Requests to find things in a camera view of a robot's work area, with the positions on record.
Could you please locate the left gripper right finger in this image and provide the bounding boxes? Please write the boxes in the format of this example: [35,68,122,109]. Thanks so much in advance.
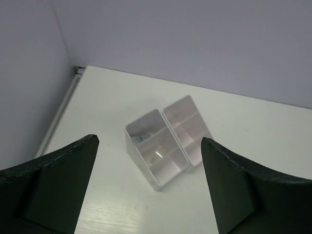
[201,137,312,234]

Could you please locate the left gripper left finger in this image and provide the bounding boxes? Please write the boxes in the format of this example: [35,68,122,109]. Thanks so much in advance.
[0,135,99,234]

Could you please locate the blue pen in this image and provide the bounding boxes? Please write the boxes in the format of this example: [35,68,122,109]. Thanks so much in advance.
[132,135,150,144]

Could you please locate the right white divided container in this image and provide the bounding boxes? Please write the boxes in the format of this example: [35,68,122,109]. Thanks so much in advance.
[163,95,213,167]

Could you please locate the white divided container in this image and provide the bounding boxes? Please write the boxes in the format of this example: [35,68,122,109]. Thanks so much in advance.
[163,95,213,167]
[125,109,190,191]

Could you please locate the left white divided container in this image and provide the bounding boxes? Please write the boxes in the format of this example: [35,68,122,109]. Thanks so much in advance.
[125,109,190,191]

